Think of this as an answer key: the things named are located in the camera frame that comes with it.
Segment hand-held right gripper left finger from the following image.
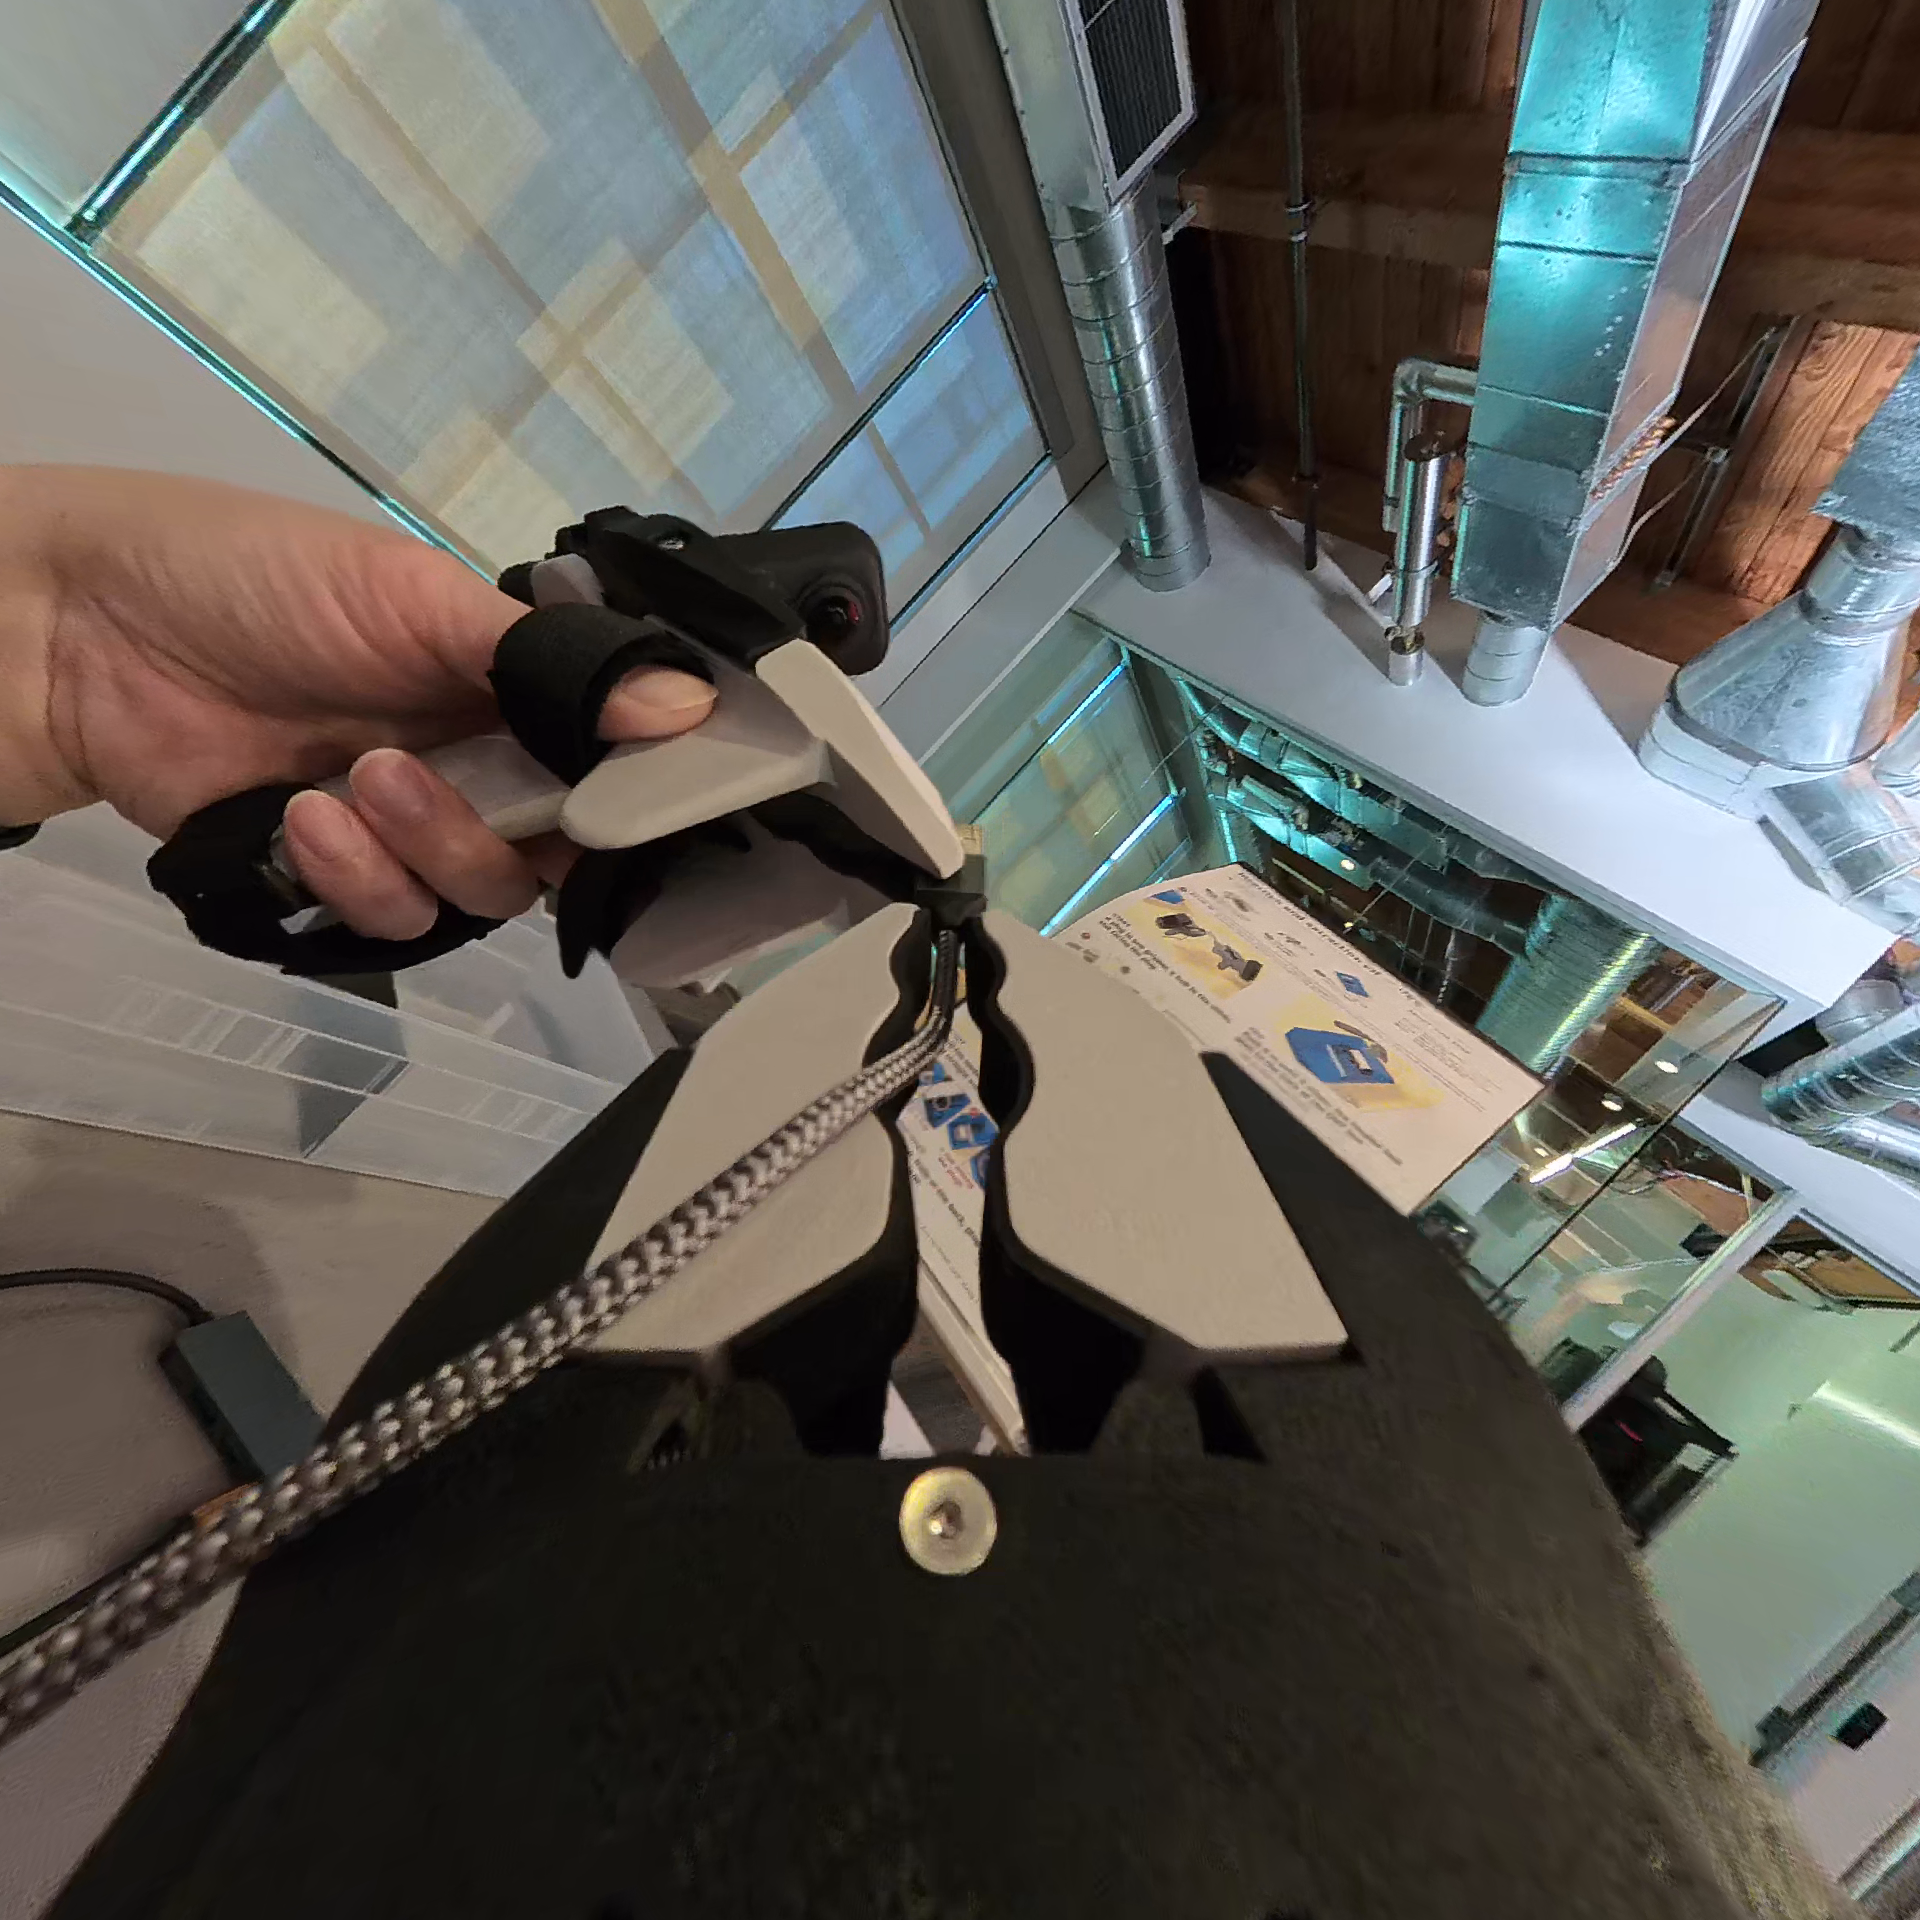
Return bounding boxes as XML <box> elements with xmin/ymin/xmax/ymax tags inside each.
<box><xmin>568</xmin><ymin>903</ymin><xmax>932</xmax><ymax>1456</ymax></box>

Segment dark grey usb hub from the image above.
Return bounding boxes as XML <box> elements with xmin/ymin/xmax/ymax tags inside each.
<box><xmin>158</xmin><ymin>1311</ymin><xmax>328</xmax><ymax>1484</ymax></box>

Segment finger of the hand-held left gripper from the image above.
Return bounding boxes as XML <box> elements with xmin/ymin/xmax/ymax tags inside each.
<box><xmin>619</xmin><ymin>809</ymin><xmax>923</xmax><ymax>997</ymax></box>
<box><xmin>560</xmin><ymin>642</ymin><xmax>968</xmax><ymax>885</ymax></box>

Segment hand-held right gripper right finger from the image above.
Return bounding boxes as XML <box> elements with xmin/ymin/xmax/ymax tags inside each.
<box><xmin>958</xmin><ymin>908</ymin><xmax>1355</xmax><ymax>1456</ymax></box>

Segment black ceiling pipe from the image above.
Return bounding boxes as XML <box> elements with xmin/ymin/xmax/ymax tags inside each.
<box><xmin>1278</xmin><ymin>0</ymin><xmax>1325</xmax><ymax>571</ymax></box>

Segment conical metal duct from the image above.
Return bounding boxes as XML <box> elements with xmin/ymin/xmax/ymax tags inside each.
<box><xmin>1638</xmin><ymin>353</ymin><xmax>1920</xmax><ymax>933</ymax></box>

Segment grey braided usb cable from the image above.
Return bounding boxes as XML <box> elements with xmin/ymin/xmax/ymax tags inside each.
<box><xmin>0</xmin><ymin>879</ymin><xmax>986</xmax><ymax>1741</ymax></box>

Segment round corrugated metal duct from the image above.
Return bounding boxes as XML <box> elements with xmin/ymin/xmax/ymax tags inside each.
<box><xmin>1042</xmin><ymin>188</ymin><xmax>1213</xmax><ymax>594</ymax></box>

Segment person's left hand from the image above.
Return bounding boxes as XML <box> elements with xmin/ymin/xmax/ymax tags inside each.
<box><xmin>0</xmin><ymin>461</ymin><xmax>719</xmax><ymax>939</ymax></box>

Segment white ceiling air vent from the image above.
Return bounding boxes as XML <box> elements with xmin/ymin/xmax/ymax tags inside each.
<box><xmin>990</xmin><ymin>0</ymin><xmax>1203</xmax><ymax>213</ymax></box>

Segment rectangular metal duct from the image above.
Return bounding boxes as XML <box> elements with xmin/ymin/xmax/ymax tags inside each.
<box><xmin>1452</xmin><ymin>0</ymin><xmax>1824</xmax><ymax>706</ymax></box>

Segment large glass window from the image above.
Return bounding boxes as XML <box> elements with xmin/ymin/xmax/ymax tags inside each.
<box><xmin>67</xmin><ymin>0</ymin><xmax>1052</xmax><ymax>601</ymax></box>

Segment slanted round metal ducts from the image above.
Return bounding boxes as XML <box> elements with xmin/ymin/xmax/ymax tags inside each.
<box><xmin>1762</xmin><ymin>960</ymin><xmax>1920</xmax><ymax>1186</ymax></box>

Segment instruction poster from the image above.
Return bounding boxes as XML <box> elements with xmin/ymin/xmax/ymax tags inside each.
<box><xmin>895</xmin><ymin>863</ymin><xmax>1548</xmax><ymax>1450</ymax></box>

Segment silver metal pipes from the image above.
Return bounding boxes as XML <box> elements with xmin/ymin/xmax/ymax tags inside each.
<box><xmin>1375</xmin><ymin>356</ymin><xmax>1487</xmax><ymax>688</ymax></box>

